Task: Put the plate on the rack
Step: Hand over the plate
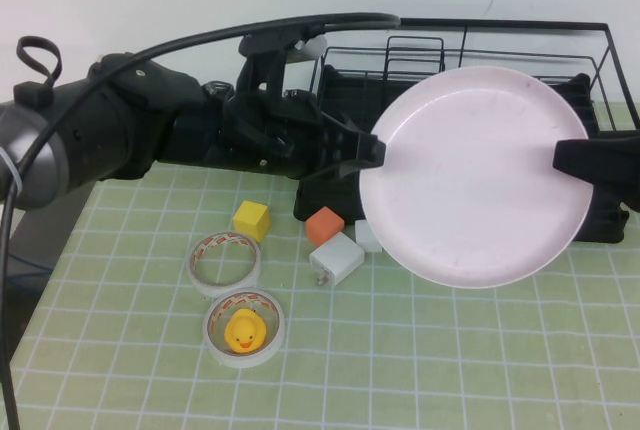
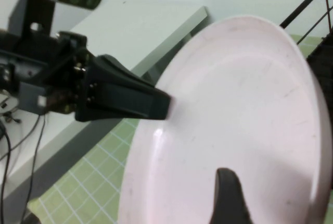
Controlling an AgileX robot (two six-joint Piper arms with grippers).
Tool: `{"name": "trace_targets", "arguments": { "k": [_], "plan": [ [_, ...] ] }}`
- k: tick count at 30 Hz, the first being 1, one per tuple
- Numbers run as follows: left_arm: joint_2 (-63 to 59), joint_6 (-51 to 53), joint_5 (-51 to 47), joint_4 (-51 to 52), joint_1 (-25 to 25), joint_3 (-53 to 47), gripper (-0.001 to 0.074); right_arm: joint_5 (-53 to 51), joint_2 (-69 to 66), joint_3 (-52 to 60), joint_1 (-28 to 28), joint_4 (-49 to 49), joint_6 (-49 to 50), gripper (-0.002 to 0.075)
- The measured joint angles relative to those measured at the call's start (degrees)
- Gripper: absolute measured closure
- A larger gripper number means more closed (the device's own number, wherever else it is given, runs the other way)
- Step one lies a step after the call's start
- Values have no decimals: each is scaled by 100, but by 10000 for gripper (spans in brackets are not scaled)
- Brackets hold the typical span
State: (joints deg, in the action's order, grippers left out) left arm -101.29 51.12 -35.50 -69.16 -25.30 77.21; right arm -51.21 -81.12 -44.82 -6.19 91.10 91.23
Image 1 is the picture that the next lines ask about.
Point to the small white cube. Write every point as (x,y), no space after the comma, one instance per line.
(365,241)

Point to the orange cube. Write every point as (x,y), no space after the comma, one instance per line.
(324,225)

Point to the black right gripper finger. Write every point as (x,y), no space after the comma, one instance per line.
(600,160)
(622,197)

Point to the yellow rubber duck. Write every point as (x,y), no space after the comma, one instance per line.
(243,330)

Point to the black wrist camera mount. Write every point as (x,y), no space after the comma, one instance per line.
(270,65)

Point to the black plastic drip tray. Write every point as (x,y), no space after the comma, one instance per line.
(607,225)

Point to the white double-sided tape roll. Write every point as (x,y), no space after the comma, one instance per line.
(240,360)
(225,289)

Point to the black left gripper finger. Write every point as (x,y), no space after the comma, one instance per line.
(335,173)
(371,150)

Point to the white charger plug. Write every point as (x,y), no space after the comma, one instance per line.
(335,255)

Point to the pink round plate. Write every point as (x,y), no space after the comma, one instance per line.
(465,175)

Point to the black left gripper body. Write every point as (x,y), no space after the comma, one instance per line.
(290,140)

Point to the green checked tablecloth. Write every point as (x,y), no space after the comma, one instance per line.
(150,250)

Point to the yellow cube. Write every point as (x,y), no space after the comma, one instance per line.
(250,220)

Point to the white side cabinet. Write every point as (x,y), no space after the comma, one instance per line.
(45,230)

